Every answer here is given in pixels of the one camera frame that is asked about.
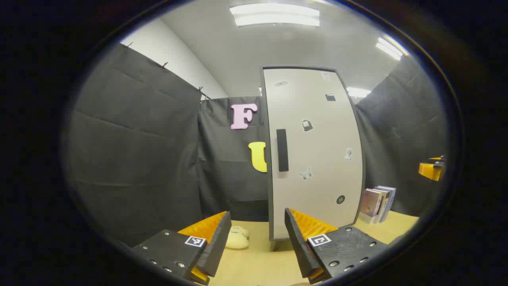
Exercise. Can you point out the grey cabinet door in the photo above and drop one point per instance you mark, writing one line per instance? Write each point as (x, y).
(317, 151)

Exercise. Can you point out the ceiling light panel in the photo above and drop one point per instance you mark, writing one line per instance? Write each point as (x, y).
(274, 15)
(358, 92)
(391, 47)

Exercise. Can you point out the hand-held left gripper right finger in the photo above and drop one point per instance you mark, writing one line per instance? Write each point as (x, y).
(299, 246)

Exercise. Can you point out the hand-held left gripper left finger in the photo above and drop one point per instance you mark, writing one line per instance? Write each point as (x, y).
(216, 246)

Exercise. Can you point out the black backdrop cloth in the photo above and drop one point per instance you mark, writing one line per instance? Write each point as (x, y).
(135, 159)

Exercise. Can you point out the cream plush toy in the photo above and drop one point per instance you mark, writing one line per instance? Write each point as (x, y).
(237, 240)

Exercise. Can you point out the dark grey cabinet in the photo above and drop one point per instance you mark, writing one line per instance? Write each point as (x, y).
(269, 178)

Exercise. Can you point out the white cover book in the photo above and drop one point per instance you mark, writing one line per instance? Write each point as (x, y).
(384, 202)

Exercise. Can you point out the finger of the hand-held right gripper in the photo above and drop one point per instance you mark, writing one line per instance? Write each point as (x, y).
(430, 171)

